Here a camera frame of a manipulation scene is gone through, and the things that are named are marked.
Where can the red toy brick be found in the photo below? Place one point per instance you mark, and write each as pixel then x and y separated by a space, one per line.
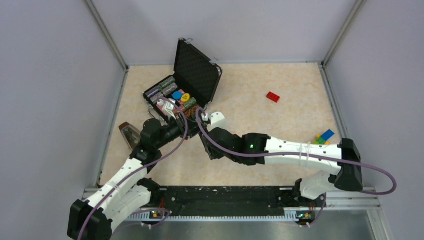
pixel 273 97

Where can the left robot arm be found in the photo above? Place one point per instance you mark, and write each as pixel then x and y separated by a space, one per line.
pixel 98 216

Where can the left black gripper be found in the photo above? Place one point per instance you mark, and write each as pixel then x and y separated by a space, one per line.
pixel 193 129

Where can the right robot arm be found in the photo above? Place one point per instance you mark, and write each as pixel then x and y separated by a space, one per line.
pixel 337 164

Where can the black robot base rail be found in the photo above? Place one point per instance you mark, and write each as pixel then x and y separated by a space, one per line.
pixel 227 204

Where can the toy brick train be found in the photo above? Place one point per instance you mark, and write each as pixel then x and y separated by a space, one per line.
pixel 323 139

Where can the blue round poker chip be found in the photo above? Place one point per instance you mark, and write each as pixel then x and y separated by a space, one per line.
pixel 177 95

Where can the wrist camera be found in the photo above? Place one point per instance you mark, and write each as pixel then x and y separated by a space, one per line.
pixel 167 108
pixel 214 120

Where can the yellow round poker chip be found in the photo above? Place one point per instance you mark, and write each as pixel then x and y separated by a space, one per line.
pixel 185 97

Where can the brown leather pouch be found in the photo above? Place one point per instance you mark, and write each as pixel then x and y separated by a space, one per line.
pixel 130 134

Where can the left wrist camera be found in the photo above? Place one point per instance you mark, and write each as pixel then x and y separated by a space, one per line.
pixel 167 108

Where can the black poker chip case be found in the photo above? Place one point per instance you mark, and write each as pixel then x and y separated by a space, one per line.
pixel 193 72

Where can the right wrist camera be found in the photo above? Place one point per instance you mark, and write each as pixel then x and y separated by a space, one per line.
pixel 214 120

